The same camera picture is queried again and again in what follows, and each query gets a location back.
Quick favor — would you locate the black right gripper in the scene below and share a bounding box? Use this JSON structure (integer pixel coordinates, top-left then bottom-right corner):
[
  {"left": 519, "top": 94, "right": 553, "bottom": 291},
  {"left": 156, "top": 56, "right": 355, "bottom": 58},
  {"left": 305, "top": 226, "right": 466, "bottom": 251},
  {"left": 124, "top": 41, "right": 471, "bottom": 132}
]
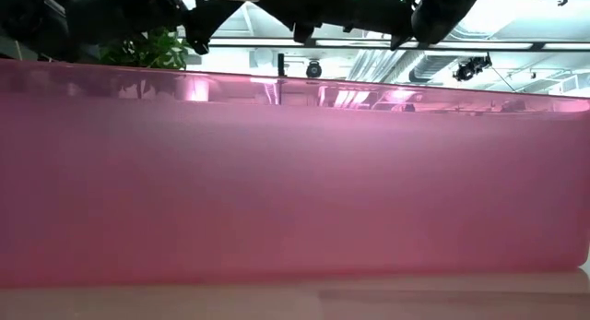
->
[{"left": 176, "top": 0, "right": 419, "bottom": 56}]

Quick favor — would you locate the red translucent plastic basket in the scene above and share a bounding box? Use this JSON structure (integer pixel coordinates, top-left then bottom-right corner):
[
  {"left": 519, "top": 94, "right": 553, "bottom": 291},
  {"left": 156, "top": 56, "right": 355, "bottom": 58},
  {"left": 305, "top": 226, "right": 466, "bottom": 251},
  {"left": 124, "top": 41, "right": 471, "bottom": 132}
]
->
[{"left": 0, "top": 58, "right": 590, "bottom": 289}]

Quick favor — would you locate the long ceiling light strip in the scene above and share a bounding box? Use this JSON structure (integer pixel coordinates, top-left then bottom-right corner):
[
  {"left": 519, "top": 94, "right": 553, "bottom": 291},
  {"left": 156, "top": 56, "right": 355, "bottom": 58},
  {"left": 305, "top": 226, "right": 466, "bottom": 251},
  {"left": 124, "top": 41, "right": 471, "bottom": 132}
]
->
[{"left": 183, "top": 36, "right": 590, "bottom": 52}]

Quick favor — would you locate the green leafy plant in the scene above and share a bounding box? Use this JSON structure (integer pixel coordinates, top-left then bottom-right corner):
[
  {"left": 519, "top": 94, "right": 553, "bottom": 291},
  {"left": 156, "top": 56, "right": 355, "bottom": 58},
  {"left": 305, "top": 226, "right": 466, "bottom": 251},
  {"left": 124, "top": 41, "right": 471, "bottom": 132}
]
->
[{"left": 99, "top": 28, "right": 191, "bottom": 71}]

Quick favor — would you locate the silver ventilation duct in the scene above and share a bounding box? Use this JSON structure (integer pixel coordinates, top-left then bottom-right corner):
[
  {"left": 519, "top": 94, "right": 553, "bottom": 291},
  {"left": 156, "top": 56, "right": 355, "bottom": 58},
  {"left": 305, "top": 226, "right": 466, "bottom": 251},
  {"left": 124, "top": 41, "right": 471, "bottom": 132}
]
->
[{"left": 407, "top": 52, "right": 462, "bottom": 84}]

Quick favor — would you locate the black ceiling camera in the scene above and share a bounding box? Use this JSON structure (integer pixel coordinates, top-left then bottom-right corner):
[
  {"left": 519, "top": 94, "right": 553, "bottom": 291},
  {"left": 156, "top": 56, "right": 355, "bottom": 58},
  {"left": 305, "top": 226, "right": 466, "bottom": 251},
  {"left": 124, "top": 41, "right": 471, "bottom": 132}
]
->
[{"left": 452, "top": 52, "right": 493, "bottom": 83}]

